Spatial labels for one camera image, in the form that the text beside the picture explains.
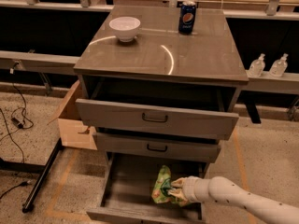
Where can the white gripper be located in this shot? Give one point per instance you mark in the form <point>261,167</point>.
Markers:
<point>190,188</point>

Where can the green rice chip bag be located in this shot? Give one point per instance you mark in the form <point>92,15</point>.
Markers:
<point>160,193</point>

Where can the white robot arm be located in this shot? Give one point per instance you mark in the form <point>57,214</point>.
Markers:
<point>224,191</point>

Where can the bottom grey drawer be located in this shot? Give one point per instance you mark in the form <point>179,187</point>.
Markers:
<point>125,197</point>

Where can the grey drawer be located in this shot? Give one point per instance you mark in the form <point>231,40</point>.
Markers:
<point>125,197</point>
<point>157,119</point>
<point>159,148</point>

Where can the middle grey drawer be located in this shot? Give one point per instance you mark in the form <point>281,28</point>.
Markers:
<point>159,148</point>

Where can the top grey drawer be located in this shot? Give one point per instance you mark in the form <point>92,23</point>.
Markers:
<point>157,119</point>

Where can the grey drawer cabinet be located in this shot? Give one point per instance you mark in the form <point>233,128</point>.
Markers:
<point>161,67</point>

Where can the cardboard box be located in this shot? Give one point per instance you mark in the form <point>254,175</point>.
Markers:
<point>73,132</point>

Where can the left clear sanitizer bottle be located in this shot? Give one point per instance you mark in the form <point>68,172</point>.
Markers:
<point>257,66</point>

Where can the clear sanitizer bottle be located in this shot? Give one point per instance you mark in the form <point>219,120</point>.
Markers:
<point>279,66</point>
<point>257,66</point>

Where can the right clear sanitizer bottle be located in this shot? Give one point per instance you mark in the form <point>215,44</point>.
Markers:
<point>279,66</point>

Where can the white bowl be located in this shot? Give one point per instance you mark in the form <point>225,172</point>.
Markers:
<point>125,28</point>

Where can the blue pepsi can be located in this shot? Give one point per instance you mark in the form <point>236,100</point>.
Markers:
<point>187,17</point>

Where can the black metal floor frame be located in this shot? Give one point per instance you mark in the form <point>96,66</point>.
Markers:
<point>41,170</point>

